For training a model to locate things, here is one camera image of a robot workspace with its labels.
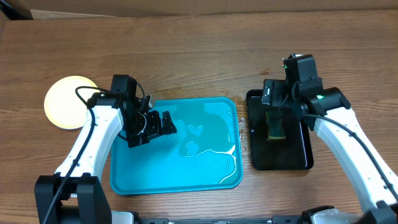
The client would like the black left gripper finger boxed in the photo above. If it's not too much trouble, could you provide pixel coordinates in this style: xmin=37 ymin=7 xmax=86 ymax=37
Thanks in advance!
xmin=162 ymin=111 xmax=177 ymax=135
xmin=146 ymin=110 xmax=162 ymax=140

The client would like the yellow green plate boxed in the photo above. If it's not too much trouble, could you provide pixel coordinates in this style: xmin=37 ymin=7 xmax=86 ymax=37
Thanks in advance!
xmin=44 ymin=75 xmax=99 ymax=130

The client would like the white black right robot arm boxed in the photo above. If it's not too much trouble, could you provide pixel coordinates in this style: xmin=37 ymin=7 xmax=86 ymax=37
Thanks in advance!
xmin=262 ymin=80 xmax=397 ymax=223

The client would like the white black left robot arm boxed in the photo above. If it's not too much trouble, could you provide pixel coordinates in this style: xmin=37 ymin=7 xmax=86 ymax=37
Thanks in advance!
xmin=34 ymin=93 xmax=177 ymax=223

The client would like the black water tray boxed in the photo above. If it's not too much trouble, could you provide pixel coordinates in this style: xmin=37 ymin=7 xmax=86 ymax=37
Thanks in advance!
xmin=246 ymin=90 xmax=314 ymax=170

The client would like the teal plastic tray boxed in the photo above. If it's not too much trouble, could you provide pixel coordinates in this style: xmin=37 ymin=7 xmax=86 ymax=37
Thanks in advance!
xmin=110 ymin=97 xmax=243 ymax=195

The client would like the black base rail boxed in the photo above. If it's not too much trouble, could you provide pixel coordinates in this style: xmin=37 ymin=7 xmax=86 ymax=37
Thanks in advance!
xmin=134 ymin=215 xmax=306 ymax=224

